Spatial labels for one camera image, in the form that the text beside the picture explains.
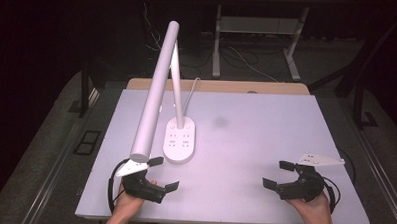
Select white lamp cable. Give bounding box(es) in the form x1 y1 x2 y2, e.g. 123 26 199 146
182 76 202 118

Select loose cables on floor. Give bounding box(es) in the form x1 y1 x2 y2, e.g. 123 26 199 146
137 0 282 84

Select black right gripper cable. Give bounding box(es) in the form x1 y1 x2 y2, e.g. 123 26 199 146
320 147 358 216

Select white metal table frame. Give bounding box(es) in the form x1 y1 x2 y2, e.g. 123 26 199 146
199 0 361 85

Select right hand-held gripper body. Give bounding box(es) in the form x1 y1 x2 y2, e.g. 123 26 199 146
275 150 347 204

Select dark metal stand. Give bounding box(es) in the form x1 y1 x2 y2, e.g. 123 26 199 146
306 9 397 133
77 56 106 121

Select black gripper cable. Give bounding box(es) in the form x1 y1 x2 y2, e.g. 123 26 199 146
106 157 131 215
320 147 358 216

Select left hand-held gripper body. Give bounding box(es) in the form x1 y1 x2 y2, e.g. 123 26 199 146
114 158 168 205

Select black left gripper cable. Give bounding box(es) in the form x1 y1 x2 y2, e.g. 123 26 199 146
106 157 131 215

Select white desk lamp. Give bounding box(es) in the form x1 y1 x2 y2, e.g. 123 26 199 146
129 19 202 166

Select black floor socket frame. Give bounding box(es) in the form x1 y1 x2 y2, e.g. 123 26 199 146
72 129 103 158

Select person's right hand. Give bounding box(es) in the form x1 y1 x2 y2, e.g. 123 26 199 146
285 189 334 224

